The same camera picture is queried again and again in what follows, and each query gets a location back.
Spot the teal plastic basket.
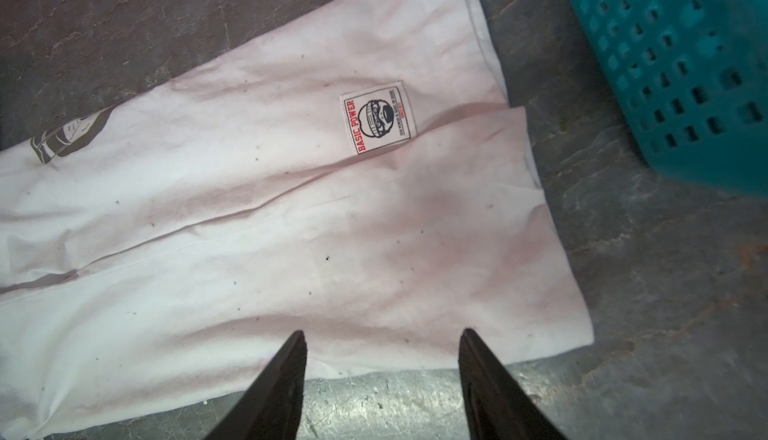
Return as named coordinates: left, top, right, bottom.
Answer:
left=570, top=0, right=767, bottom=196

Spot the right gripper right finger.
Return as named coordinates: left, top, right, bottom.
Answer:
left=458, top=328, right=565, bottom=440

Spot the white grey-trimmed tank top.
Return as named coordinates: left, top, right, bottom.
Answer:
left=1, top=0, right=594, bottom=439

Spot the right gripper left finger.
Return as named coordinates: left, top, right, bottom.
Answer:
left=206, top=330, right=307, bottom=440

